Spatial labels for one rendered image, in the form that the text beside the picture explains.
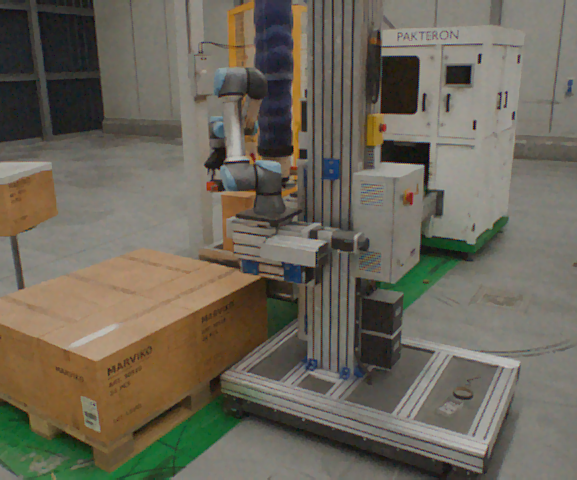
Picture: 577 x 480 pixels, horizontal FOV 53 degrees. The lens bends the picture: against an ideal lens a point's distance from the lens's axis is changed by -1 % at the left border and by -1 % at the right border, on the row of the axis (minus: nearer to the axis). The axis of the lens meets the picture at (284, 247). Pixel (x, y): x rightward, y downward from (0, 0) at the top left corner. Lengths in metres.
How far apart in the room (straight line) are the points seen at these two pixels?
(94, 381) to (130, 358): 0.18
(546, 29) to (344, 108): 9.22
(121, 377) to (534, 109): 9.98
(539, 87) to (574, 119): 0.83
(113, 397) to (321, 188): 1.28
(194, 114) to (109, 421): 2.50
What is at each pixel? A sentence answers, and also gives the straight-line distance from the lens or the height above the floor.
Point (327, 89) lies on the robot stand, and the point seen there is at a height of 1.57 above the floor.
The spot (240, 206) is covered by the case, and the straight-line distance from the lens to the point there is 3.41.
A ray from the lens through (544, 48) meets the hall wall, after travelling 11.59.
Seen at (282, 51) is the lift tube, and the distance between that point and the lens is 3.44.
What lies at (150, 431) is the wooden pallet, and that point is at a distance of 2.96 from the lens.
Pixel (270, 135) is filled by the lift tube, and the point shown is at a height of 1.28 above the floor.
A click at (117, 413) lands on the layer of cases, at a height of 0.26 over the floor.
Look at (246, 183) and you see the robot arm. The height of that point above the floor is 1.19.
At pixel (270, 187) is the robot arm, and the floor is 1.16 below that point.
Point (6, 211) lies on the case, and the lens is 4.21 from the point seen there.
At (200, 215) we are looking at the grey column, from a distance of 4.54.
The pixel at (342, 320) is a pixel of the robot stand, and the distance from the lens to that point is 2.79.
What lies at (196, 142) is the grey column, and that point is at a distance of 4.44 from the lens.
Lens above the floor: 1.67
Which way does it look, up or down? 17 degrees down
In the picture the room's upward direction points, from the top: 1 degrees counter-clockwise
